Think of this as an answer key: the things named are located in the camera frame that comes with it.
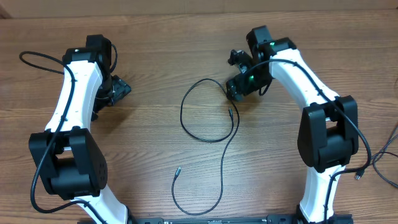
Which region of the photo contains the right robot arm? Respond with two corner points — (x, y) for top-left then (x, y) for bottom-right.
(226, 26), (358, 223)

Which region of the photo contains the cardboard wall panel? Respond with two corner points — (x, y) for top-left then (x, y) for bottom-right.
(1, 0), (397, 19)

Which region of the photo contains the black cable bundle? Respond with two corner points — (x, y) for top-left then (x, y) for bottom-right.
(354, 124), (398, 189)

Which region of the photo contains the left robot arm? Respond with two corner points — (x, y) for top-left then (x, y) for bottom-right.
(29, 34), (136, 223)

